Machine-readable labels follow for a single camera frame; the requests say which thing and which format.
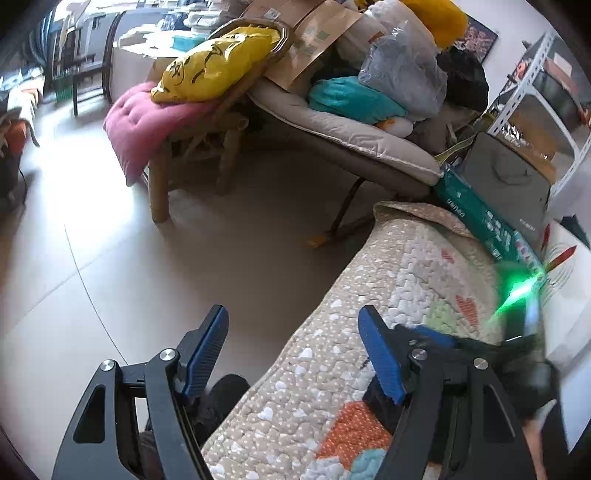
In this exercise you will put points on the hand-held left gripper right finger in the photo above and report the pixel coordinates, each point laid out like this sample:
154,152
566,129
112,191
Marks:
383,360

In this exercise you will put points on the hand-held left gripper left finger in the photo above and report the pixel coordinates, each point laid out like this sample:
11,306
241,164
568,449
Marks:
210,350

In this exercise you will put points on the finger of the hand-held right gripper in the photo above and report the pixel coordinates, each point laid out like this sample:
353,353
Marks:
381,410
438,337

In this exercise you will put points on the person's right forearm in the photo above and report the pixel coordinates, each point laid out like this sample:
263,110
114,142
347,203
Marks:
549,443

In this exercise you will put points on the heart print quilted blanket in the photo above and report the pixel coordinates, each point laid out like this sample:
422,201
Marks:
323,332

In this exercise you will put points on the white paper bag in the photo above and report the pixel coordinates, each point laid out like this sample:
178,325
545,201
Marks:
565,258

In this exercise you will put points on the colourful toy box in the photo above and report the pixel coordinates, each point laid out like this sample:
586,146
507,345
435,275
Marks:
526,251

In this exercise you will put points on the green packet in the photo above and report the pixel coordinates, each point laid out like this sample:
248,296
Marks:
471,212

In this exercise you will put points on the grey laptop bag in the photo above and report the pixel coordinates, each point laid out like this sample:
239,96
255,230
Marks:
503,184

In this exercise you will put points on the white plush toy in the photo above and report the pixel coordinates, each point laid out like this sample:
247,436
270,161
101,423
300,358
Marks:
397,128

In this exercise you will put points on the beige padded lounge chair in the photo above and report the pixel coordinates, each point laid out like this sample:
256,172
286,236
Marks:
351,143

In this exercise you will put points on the pink seat cushion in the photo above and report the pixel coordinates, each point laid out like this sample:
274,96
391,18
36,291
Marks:
138,120

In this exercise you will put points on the white metal shelf rack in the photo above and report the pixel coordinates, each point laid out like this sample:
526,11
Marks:
512,104

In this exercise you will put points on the teal towel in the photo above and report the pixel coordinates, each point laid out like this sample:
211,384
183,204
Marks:
351,99

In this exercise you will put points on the black bag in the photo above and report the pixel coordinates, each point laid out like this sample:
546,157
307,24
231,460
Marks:
464,78

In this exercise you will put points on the clear bag of grey clothes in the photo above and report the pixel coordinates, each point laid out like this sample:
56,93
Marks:
401,69

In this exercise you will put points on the yellow printed cushion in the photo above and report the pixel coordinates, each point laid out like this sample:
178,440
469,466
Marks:
217,60

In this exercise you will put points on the green basket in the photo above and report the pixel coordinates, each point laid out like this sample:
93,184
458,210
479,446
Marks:
63,90

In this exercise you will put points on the white table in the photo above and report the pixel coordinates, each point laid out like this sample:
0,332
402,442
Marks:
138,55

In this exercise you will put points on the dark wooden chair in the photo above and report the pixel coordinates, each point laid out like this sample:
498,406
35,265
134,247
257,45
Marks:
92,69

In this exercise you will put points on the yellow bag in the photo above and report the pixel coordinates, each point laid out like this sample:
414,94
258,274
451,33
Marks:
438,18

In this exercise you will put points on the brown paper bag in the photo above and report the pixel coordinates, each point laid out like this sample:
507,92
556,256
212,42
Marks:
314,41

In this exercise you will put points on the brown tree wall poster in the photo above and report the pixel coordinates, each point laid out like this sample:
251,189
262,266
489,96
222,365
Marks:
480,37

